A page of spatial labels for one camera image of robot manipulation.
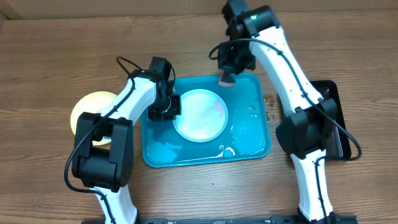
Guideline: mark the black rectangular tray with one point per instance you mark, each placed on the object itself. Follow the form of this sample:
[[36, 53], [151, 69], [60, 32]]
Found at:
[[337, 145]]

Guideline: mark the orange green scrub sponge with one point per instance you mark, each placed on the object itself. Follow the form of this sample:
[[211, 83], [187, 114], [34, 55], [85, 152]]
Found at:
[[226, 79]]

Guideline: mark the light green plate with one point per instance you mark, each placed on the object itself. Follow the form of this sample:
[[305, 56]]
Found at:
[[204, 116]]

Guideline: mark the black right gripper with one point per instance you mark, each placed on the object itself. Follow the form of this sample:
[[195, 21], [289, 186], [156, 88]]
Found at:
[[225, 63]]

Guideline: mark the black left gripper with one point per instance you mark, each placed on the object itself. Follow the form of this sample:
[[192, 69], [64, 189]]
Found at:
[[176, 109]]

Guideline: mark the yellow plate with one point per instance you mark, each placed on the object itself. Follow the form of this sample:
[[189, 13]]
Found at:
[[90, 103]]

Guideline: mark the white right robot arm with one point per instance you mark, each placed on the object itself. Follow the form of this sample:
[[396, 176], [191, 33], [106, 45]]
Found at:
[[256, 35]]

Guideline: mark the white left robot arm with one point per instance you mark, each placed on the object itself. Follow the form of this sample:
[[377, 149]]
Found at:
[[103, 156]]

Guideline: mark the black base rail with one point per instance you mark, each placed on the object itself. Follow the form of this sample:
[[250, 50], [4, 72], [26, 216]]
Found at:
[[276, 219]]

